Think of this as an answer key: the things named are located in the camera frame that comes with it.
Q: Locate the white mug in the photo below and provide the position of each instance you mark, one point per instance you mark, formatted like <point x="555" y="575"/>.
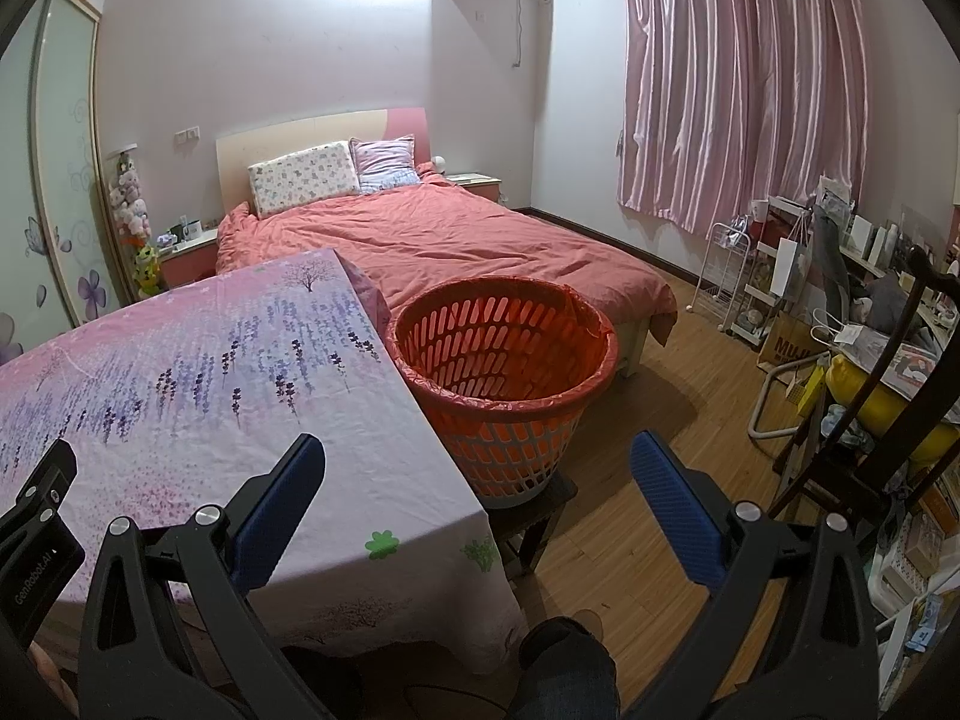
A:
<point x="192" y="229"/>

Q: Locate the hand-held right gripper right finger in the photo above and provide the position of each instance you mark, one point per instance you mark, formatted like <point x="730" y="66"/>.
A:
<point x="675" y="510"/>

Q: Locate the dark wooden chair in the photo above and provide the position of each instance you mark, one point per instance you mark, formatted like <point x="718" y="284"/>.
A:
<point x="926" y="277"/>

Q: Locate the flower print wardrobe door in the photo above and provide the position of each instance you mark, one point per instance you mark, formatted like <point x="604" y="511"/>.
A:
<point x="60" y="165"/>

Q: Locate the brown paper bag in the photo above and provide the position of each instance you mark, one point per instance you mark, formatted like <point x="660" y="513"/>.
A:
<point x="787" y="349"/>

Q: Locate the pink curtain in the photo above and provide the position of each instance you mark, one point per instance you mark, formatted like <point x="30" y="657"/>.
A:
<point x="750" y="90"/>

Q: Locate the white trolley cart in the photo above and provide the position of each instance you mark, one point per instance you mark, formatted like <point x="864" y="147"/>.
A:
<point x="757" y="300"/>

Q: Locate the white paper bag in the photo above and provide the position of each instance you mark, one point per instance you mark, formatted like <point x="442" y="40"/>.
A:
<point x="786" y="266"/>

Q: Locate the person's leg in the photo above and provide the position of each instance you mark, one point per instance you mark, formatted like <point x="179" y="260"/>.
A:
<point x="562" y="675"/>

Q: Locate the pile of boxes and papers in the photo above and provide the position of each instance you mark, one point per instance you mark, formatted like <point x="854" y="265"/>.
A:
<point x="922" y="547"/>

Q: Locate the dark wooden stool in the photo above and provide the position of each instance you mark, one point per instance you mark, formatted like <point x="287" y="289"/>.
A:
<point x="536" y="521"/>

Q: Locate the yellow green plush toy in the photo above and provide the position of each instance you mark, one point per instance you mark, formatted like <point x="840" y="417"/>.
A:
<point x="147" y="266"/>

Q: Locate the red duvet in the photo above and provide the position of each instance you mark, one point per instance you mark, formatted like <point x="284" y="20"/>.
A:
<point x="465" y="247"/>

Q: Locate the pink white nightstand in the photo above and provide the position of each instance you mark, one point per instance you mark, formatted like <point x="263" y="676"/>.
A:
<point x="187" y="262"/>
<point x="480" y="189"/>

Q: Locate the hanging plush toys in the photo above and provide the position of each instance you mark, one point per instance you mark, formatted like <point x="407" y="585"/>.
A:
<point x="129" y="199"/>

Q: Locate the wall socket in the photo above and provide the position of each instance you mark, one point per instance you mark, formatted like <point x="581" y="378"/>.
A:
<point x="188" y="134"/>

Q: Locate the red white magazine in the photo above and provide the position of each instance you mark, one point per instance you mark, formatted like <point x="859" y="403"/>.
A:
<point x="919" y="367"/>

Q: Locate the white box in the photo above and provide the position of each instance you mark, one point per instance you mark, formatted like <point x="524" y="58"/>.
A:
<point x="861" y="236"/>

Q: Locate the orange plastic laundry basket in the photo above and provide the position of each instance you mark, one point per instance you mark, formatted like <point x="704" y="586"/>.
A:
<point x="510" y="457"/>

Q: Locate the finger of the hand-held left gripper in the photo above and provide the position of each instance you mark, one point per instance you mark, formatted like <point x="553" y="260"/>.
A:
<point x="45" y="480"/>

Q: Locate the white metal tube frame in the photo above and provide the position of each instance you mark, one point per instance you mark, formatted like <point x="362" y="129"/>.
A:
<point x="761" y="397"/>

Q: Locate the yellow bag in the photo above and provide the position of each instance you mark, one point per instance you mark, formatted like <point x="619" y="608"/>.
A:
<point x="847" y="382"/>

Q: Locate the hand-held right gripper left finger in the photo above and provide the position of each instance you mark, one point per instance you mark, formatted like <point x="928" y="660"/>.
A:
<point x="281" y="502"/>

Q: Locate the beige pink bed headboard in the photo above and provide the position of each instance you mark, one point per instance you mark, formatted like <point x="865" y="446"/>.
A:
<point x="300" y="131"/>

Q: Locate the grey cloth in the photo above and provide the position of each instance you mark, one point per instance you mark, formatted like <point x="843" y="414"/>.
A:
<point x="889" y="304"/>

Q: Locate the pink striped pillow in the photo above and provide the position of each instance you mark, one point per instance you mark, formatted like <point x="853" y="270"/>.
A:
<point x="382" y="159"/>

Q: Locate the white floral pillow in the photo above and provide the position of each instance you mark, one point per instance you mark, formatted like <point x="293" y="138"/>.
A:
<point x="300" y="176"/>

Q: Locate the pink floral tablecloth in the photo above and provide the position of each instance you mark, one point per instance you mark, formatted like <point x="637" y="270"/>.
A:
<point x="225" y="427"/>

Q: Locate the grey chair back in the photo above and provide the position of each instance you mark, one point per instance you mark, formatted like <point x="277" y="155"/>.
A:
<point x="834" y="262"/>

